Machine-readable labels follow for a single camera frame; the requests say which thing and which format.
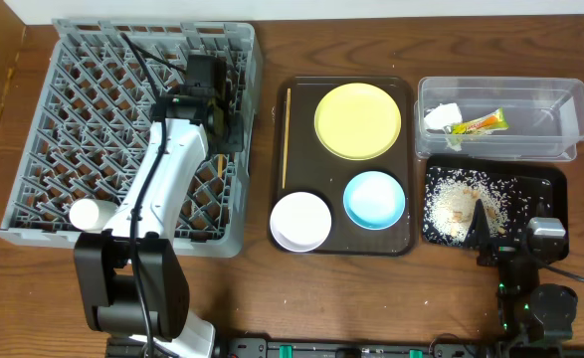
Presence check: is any wooden chopstick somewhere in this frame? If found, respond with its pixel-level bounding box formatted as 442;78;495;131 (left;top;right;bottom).
217;154;224;178
282;88;292;189

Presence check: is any green orange snack wrapper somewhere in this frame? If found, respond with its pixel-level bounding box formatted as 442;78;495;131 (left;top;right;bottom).
444;107;509;135

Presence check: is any pink white bowl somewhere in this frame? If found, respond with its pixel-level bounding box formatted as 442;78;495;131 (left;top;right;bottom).
270;192;332;253

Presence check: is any light blue bowl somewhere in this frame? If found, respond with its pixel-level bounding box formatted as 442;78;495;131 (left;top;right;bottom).
342;171;406;231

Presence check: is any white napkin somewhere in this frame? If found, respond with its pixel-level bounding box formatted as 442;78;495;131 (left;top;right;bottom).
424;103;463;132

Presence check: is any dark brown serving tray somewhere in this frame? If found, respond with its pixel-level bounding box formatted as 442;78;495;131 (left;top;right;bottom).
272;77;420;257

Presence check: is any grey dishwasher rack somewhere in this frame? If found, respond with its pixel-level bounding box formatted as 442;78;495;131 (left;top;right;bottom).
0;19;263;249

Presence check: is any yellow plate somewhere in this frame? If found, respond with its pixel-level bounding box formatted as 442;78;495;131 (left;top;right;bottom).
313;83;402;161

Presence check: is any white cup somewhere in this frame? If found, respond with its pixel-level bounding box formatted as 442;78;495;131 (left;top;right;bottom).
69;198;117;232

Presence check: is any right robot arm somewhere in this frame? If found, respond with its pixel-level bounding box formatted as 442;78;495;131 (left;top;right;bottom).
464;201;578;357

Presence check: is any pile of rice waste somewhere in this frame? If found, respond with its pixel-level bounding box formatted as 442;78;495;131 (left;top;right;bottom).
423;166;513;246

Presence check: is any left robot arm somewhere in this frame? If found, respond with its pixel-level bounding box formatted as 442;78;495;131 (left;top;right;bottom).
74;85;243;357

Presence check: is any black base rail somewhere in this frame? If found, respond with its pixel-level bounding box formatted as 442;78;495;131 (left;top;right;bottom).
211;338;584;358

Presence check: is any black food waste tray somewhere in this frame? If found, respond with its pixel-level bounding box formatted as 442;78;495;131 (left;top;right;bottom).
423;155;569;261

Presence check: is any clear plastic bin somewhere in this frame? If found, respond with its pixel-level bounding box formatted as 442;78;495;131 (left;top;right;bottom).
414;77;584;162

